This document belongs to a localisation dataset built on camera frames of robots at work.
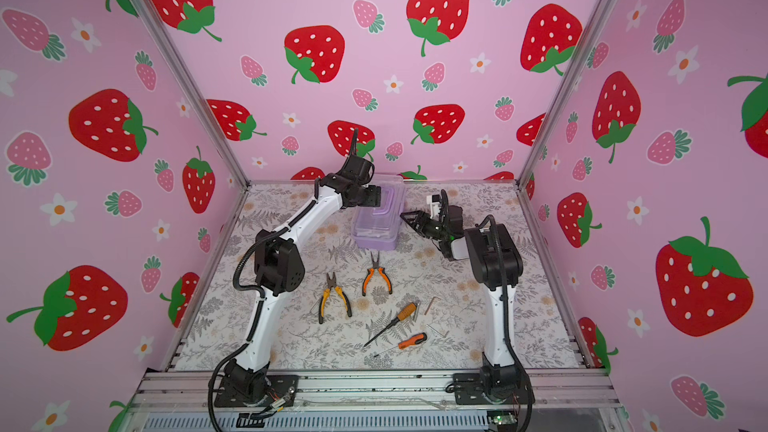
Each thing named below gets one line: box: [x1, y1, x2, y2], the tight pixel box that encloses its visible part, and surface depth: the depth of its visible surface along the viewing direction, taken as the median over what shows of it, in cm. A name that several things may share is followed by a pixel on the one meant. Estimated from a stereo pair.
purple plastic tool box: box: [352, 173, 406, 251], surface depth 98 cm
